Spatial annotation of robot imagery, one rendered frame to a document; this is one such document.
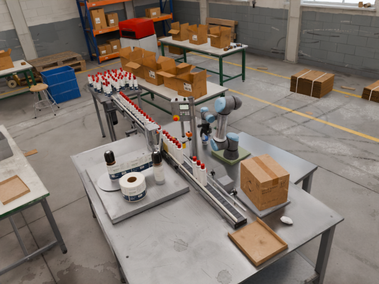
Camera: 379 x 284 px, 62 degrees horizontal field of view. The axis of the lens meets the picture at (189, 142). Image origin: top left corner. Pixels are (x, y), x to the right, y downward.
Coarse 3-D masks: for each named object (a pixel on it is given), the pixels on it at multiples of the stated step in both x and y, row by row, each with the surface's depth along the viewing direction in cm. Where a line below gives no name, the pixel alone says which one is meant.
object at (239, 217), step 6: (186, 162) 289; (186, 168) 281; (192, 174) 273; (210, 186) 258; (210, 192) 251; (216, 192) 250; (216, 198) 244; (222, 198) 244; (222, 204) 238; (228, 204) 238; (228, 210) 232; (234, 210) 232; (240, 216) 226
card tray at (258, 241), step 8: (256, 224) 224; (264, 224) 221; (240, 232) 219; (248, 232) 219; (256, 232) 218; (264, 232) 218; (272, 232) 214; (232, 240) 214; (240, 240) 213; (248, 240) 213; (256, 240) 212; (264, 240) 212; (272, 240) 211; (280, 240) 209; (240, 248) 207; (248, 248) 207; (256, 248) 206; (264, 248) 206; (272, 248) 205; (280, 248) 201; (248, 256) 200; (256, 256) 201; (264, 256) 201; (272, 256) 200; (256, 264) 194
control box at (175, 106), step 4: (172, 100) 265; (180, 100) 264; (188, 100) 263; (172, 104) 264; (176, 104) 263; (172, 108) 266; (176, 108) 265; (172, 112) 268; (176, 112) 267; (172, 116) 270; (176, 116) 269; (180, 116) 269; (184, 116) 268; (188, 116) 268; (180, 120) 271; (184, 120) 270; (188, 120) 270
